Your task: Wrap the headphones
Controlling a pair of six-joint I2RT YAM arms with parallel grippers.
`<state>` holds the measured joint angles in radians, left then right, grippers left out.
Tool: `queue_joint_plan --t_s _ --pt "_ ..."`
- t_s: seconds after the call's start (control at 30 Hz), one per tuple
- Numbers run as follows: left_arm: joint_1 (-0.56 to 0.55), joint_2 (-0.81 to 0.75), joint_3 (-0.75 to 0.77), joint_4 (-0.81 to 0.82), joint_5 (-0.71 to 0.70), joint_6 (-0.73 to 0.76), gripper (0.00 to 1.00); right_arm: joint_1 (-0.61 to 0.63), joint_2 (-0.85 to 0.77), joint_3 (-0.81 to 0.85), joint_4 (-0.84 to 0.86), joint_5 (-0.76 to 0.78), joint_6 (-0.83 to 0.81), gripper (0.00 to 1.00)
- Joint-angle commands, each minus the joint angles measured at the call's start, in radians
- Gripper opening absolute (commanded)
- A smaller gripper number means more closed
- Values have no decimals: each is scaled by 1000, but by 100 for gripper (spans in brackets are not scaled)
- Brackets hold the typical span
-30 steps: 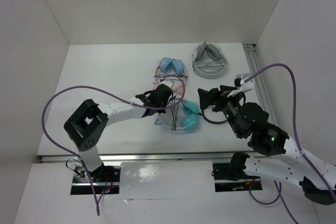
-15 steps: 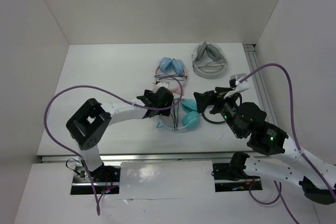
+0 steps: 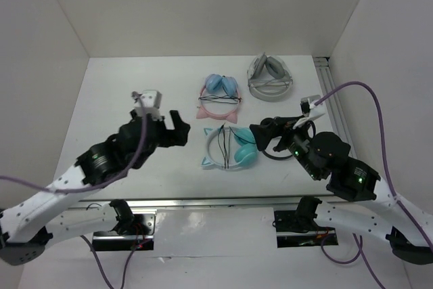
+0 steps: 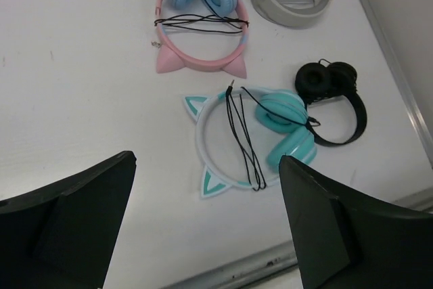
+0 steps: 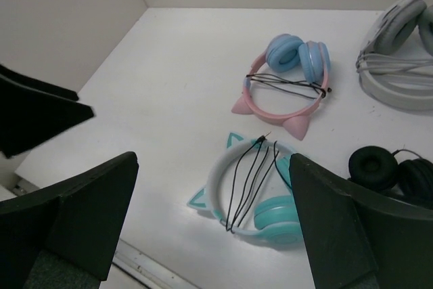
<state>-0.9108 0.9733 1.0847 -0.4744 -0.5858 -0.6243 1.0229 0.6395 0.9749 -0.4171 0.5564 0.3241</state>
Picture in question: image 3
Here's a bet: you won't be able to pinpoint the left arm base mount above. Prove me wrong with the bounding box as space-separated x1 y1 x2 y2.
91 199 156 252

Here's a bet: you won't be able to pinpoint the teal cat-ear headphones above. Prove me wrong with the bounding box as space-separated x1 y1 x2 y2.
200 124 258 171

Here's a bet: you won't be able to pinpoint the aluminium side rail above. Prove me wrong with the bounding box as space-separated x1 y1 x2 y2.
313 57 357 158

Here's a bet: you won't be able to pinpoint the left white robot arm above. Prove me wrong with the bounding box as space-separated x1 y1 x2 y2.
1 110 191 266

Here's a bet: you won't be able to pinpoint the aluminium front rail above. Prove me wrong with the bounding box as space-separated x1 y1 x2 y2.
67 196 336 210

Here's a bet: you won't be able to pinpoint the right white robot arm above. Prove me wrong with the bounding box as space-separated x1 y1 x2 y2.
250 118 432 265

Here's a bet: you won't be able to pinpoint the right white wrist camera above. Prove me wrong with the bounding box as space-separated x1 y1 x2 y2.
293 95 327 129

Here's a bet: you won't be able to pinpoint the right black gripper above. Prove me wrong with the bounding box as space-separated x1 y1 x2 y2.
248 114 321 179

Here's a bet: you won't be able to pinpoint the grey white headphones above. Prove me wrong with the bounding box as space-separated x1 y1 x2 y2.
246 52 293 102

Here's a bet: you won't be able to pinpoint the black headphone audio cable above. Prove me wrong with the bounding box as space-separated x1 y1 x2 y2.
216 123 258 171

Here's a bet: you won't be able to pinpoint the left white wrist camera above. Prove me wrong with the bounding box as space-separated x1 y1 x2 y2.
131 89 162 120

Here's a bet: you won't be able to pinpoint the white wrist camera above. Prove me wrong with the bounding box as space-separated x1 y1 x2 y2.
131 89 162 120
293 95 327 129

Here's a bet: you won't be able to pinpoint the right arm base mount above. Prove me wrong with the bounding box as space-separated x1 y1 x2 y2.
272 196 338 248

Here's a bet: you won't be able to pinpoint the pink blue cat-ear headphones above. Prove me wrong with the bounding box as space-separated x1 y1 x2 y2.
196 74 242 124

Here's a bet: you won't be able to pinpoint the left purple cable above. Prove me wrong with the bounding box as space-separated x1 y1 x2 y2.
0 91 156 289

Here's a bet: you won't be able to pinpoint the black headphones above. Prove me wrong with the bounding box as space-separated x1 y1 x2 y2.
256 117 297 161

